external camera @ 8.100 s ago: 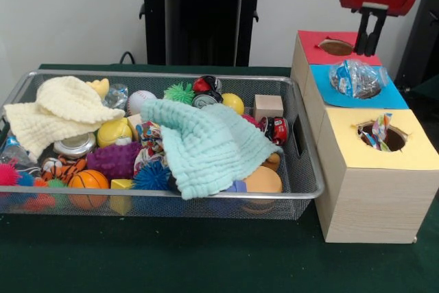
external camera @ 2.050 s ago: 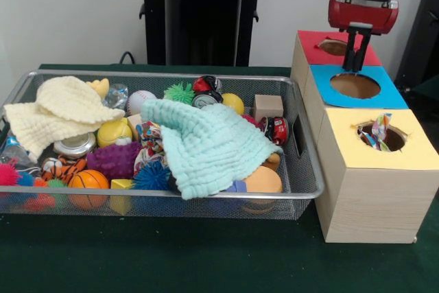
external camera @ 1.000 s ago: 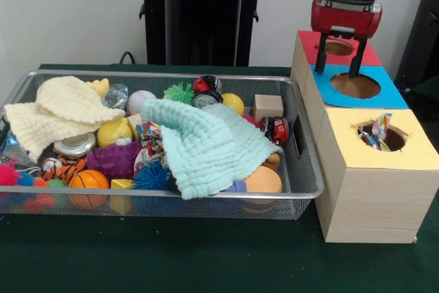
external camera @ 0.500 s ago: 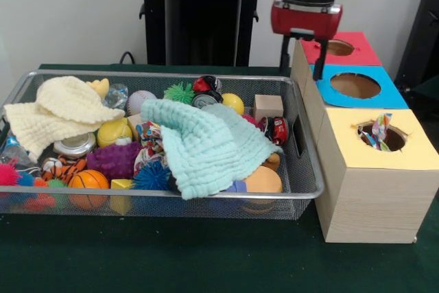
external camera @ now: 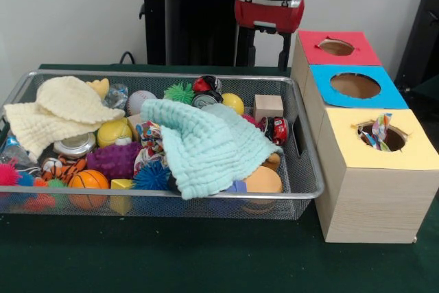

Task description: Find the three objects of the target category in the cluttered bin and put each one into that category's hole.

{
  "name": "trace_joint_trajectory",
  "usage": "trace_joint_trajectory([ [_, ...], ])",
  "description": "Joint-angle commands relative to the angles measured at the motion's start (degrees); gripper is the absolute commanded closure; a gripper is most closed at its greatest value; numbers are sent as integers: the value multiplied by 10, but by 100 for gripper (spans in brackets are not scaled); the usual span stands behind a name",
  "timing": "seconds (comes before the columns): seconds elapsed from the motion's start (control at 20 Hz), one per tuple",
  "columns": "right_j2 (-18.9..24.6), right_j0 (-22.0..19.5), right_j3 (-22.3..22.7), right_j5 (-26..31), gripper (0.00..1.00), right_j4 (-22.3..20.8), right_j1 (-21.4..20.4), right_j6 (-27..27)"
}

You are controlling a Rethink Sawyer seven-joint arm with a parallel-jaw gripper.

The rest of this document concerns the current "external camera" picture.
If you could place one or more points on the shallow clear mesh bin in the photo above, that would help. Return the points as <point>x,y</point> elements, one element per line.
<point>303,169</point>

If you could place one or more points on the pink spiky ball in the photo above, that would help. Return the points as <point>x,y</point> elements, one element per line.
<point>8,173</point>

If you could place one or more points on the white toy baseball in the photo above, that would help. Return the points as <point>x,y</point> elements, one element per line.
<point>140,101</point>

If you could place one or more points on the yellow ball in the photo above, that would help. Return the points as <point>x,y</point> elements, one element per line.
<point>113,132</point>
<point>233,104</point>

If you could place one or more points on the mint green cloth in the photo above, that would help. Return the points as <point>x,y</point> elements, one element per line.
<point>206,145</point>

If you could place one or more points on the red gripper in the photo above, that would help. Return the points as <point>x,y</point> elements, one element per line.
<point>269,15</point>

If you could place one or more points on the small wooden cube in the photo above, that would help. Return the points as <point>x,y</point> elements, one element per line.
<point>267,108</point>

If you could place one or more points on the orange toy basketball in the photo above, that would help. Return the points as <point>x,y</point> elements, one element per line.
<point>88,182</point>

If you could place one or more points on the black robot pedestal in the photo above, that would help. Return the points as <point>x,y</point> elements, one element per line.
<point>192,18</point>

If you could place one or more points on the peach orange ball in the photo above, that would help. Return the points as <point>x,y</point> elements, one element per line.
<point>262,180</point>

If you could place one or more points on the black chair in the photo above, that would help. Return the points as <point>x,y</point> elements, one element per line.
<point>422,32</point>

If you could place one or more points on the cream yellow cloth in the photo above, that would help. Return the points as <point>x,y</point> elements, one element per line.
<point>62,111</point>

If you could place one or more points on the green spiky ball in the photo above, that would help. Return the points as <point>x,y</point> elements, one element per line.
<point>180,92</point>

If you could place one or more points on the wooden box with three holes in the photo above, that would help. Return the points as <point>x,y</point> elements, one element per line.
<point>370,197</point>

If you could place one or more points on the colourful polka dot cloth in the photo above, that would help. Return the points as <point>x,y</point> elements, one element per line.
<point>379,132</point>

